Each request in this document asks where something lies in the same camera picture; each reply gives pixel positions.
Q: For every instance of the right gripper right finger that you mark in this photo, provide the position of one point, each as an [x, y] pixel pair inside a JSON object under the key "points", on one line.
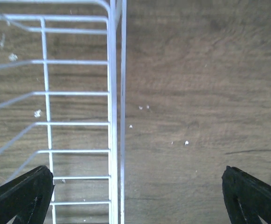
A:
{"points": [[247, 199]]}

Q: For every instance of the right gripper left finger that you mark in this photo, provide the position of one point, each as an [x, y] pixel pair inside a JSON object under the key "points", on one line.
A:
{"points": [[26, 198]]}

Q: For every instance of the white wire dish rack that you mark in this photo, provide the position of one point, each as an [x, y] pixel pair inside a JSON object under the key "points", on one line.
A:
{"points": [[116, 15]]}

